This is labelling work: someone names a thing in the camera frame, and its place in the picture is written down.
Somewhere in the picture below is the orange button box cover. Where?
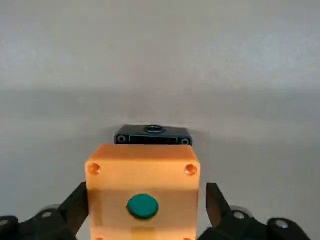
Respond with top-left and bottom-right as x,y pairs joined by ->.
84,143 -> 202,240

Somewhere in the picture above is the green push button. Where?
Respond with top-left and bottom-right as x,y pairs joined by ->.
126,193 -> 160,221

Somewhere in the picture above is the black button box base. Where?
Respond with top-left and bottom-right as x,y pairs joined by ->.
114,123 -> 194,147

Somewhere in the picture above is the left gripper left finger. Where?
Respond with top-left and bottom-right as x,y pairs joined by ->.
0,181 -> 89,240

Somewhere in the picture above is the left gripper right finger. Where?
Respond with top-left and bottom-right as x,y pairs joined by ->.
199,182 -> 311,240

